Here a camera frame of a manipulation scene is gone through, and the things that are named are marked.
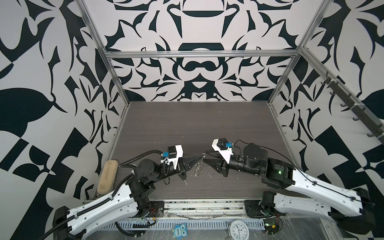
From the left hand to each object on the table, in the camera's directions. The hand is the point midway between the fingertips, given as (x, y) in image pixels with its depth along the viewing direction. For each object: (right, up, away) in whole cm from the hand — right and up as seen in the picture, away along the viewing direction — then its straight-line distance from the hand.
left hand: (202, 153), depth 55 cm
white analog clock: (+16, -37, +11) cm, 42 cm away
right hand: (+2, -2, +4) cm, 5 cm away
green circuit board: (+34, -39, +16) cm, 54 cm away
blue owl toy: (-9, -38, +13) cm, 41 cm away
